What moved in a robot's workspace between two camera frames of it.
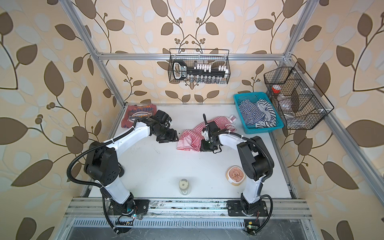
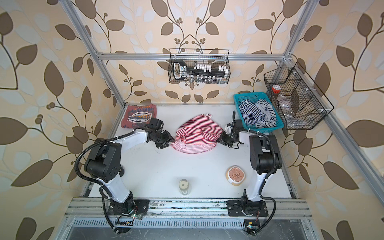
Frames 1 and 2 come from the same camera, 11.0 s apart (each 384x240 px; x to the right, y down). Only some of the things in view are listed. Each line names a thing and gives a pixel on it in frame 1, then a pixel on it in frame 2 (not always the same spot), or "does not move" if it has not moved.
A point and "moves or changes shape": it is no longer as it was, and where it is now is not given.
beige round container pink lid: (235, 175) does not move
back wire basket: (199, 66) does not move
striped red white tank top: (190, 139) moves or changes shape
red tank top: (130, 113) does not move
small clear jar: (184, 187) does not move
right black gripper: (204, 148) to (222, 139)
